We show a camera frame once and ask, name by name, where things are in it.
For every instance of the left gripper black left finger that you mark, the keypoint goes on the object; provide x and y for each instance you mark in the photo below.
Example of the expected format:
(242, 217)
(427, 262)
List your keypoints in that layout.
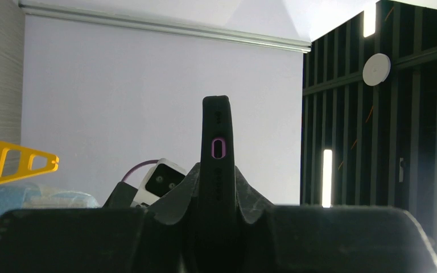
(89, 240)

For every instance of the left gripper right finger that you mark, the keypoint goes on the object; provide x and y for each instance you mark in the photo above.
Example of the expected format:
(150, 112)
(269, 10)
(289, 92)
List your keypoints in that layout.
(310, 238)

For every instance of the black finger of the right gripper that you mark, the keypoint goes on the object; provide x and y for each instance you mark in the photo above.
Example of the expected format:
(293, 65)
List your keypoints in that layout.
(122, 196)

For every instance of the phone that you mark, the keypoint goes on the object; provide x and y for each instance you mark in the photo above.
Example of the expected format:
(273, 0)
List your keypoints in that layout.
(215, 227)

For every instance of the blue plastic bag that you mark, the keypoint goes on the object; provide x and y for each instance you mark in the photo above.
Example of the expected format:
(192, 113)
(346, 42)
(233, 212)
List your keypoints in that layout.
(36, 196)

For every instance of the white round ceiling device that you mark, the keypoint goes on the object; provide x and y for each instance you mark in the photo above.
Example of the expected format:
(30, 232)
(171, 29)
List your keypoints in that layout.
(376, 69)

